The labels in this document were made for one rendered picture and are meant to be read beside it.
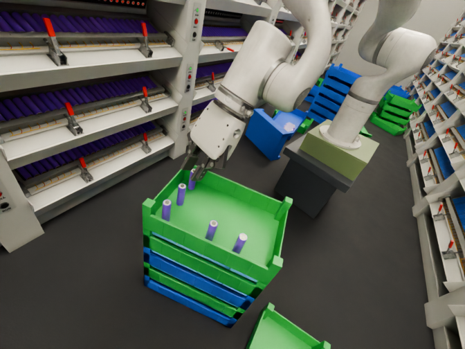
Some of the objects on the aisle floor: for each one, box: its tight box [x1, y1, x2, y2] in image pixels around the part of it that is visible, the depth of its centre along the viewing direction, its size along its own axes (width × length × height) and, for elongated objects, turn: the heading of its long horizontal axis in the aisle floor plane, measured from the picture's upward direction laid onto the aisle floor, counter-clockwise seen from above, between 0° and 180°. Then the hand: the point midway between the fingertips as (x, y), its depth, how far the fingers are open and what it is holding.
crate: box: [272, 109, 309, 140], centre depth 173 cm, size 30×20×8 cm
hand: (194, 167), depth 51 cm, fingers open, 3 cm apart
